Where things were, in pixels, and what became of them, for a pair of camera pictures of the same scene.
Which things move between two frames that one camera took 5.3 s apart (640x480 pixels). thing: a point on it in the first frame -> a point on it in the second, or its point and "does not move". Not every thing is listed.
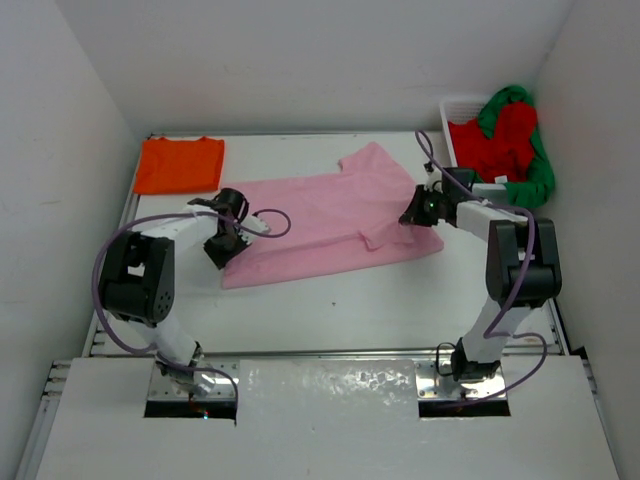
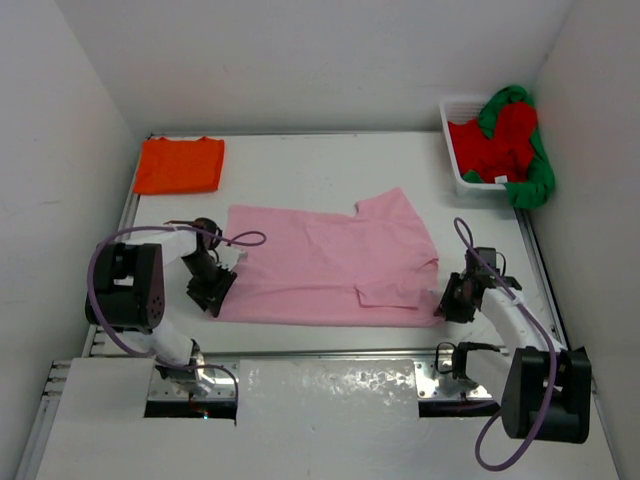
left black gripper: [221, 259] -> [209, 298]
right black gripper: [414, 214] -> [447, 307]
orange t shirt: [179, 165] does not move
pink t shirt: [334, 221] -> [372, 267]
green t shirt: [538, 187] does not move
